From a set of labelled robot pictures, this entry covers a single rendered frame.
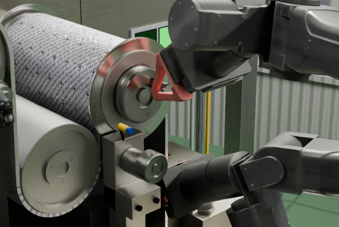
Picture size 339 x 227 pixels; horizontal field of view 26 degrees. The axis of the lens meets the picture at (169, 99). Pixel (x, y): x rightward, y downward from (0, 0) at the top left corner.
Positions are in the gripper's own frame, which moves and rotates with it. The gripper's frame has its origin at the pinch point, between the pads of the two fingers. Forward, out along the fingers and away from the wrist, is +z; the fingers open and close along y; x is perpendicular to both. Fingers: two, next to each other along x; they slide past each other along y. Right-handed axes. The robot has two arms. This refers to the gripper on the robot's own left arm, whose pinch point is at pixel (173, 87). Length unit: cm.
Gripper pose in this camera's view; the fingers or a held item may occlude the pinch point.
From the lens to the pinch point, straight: 96.0
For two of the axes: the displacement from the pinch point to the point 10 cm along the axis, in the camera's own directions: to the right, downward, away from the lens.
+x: -4.4, -8.8, 1.6
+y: 7.4, -2.5, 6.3
